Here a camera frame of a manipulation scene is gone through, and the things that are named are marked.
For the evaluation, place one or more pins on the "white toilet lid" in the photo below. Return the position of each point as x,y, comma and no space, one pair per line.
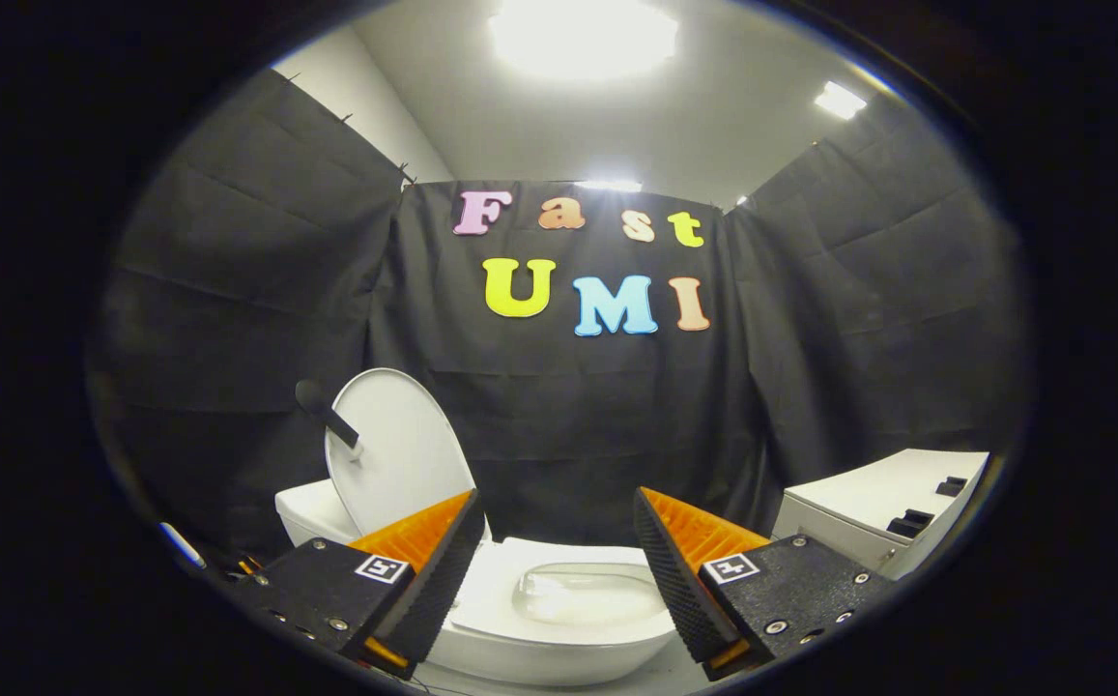
404,454

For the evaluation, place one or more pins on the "narrow ceiling light strip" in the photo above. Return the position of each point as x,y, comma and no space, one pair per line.
607,185

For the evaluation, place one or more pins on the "white toilet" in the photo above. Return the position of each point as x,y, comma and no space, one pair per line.
558,652

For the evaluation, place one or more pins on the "rectangular ceiling light panel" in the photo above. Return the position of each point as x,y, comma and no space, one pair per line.
840,100

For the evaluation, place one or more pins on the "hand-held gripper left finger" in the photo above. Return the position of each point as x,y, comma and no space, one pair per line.
443,570

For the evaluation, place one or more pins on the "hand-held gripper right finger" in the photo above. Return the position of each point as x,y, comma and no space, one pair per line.
674,580

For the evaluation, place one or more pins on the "white and blue tube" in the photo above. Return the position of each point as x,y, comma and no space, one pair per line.
182,546

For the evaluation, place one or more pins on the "white drawer cabinet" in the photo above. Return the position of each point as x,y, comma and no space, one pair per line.
868,498

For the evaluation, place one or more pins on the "black backdrop cloth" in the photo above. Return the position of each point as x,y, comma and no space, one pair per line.
568,425

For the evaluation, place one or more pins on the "large round ceiling light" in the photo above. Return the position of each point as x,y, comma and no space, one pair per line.
583,34

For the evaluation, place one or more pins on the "small black block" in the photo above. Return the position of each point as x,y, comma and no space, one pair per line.
952,486
909,524

